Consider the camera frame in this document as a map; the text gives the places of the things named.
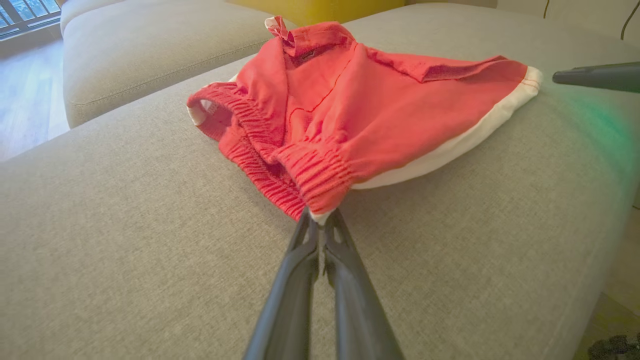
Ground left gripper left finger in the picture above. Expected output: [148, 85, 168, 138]
[243, 207, 321, 360]

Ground grey fabric sofa seat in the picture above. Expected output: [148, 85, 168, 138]
[0, 2, 640, 360]

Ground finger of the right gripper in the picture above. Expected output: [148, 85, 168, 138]
[552, 61, 640, 94]

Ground black fuzzy object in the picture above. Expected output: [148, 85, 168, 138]
[587, 333, 640, 360]

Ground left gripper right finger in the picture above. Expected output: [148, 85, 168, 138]
[322, 207, 405, 360]

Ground window with dark railing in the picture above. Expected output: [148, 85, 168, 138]
[0, 0, 62, 39]

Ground yellow cushion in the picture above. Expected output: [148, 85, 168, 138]
[225, 0, 407, 27]

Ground red shorts with white stripe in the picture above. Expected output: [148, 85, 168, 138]
[186, 16, 544, 224]

